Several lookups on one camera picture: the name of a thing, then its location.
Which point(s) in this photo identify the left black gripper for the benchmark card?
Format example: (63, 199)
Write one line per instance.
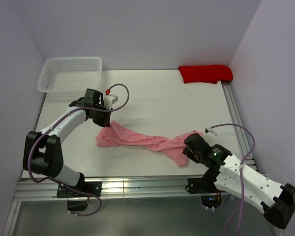
(105, 122)

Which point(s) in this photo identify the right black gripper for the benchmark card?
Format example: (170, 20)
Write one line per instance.
(186, 150)

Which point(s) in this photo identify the pink t shirt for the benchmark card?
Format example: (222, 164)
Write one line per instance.
(117, 135)

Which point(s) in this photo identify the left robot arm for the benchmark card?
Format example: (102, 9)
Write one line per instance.
(43, 151)

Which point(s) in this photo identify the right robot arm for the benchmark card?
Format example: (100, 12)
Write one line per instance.
(225, 173)

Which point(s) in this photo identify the white plastic basket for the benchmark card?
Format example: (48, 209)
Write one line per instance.
(70, 76)

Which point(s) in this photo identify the red folded t shirt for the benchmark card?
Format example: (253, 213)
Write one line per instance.
(205, 73)

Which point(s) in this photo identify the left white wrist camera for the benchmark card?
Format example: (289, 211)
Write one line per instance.
(109, 100)

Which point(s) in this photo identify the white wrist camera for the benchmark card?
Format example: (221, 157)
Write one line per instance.
(210, 130)
(109, 100)

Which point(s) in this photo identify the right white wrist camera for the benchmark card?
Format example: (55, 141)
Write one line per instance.
(210, 130)

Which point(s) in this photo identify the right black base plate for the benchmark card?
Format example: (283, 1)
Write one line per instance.
(198, 185)

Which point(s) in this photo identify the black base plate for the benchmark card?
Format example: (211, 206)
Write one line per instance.
(88, 189)
(198, 185)

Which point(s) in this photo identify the aluminium right side rail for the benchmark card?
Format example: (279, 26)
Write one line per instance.
(240, 133)

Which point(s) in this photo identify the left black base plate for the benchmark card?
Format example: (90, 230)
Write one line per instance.
(88, 189)

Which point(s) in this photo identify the aluminium front rail frame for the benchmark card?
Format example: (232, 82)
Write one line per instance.
(131, 206)

